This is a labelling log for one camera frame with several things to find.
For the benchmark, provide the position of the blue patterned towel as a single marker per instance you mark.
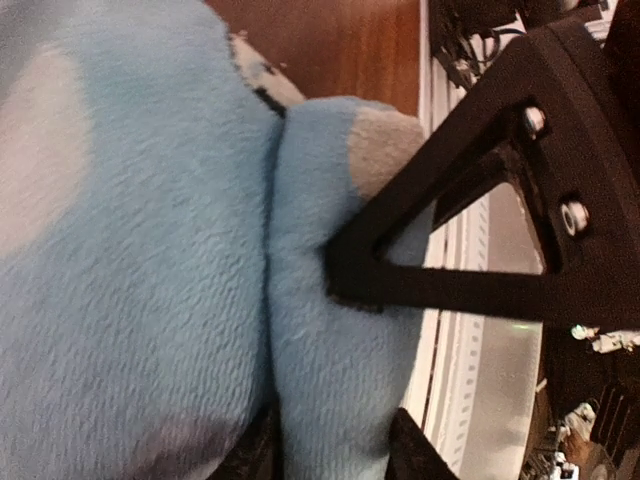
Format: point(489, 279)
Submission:
point(165, 199)

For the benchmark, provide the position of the front aluminium rail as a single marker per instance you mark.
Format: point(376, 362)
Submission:
point(472, 391)

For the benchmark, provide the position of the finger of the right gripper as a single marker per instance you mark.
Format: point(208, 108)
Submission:
point(545, 120)

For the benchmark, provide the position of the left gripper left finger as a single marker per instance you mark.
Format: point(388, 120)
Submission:
point(253, 456)

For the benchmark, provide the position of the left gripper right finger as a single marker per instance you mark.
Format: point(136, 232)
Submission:
point(412, 456)

